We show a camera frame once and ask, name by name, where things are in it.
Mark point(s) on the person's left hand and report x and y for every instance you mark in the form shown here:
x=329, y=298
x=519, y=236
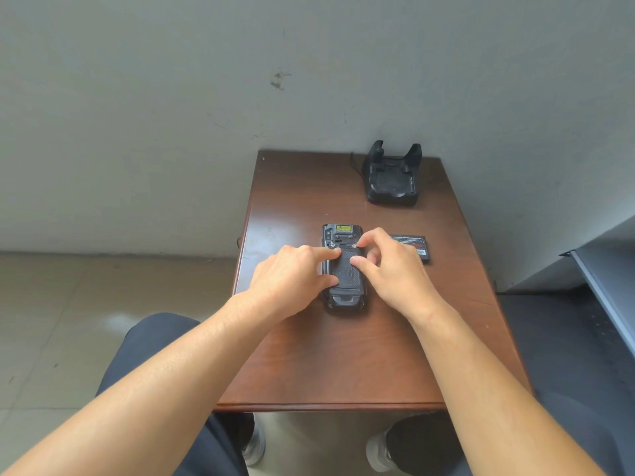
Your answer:
x=283, y=280

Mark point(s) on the person's right hand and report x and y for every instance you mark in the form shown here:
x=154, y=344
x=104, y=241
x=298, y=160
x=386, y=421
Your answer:
x=397, y=277

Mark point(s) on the person's right thumb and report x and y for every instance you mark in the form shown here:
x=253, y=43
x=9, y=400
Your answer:
x=362, y=266

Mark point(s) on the person's right middle finger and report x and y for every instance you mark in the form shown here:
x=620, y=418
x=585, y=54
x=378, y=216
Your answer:
x=374, y=256

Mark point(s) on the person's left thumb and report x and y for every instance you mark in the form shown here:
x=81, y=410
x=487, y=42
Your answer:
x=322, y=283

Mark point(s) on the black handheld scanner device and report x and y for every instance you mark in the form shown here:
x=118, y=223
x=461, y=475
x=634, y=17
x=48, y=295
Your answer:
x=345, y=294

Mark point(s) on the person's right forearm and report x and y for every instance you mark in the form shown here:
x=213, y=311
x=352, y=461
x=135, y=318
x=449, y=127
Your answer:
x=491, y=396

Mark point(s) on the person's left forearm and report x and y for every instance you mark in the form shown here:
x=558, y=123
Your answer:
x=149, y=391

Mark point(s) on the flat black battery red label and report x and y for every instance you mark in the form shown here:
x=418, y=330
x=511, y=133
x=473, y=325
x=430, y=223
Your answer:
x=419, y=245

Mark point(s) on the black charging cradle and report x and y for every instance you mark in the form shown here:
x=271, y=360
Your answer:
x=392, y=185

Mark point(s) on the person's left grey shoe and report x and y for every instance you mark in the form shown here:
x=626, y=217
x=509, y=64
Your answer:
x=255, y=448

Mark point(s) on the person's grey shoe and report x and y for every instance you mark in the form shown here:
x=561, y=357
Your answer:
x=378, y=453
x=255, y=448

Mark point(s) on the person's right grey shoe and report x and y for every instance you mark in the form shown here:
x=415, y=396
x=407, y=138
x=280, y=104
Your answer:
x=378, y=453

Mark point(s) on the person's left leg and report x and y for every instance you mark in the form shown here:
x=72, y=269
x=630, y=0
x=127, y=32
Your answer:
x=149, y=332

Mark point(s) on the person's leg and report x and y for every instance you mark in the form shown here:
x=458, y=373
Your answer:
x=421, y=446
x=149, y=332

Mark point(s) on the person's right leg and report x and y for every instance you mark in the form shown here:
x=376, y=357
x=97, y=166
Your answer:
x=421, y=446

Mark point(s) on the grey metal shelf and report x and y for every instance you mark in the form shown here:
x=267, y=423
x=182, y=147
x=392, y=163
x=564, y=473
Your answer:
x=607, y=282

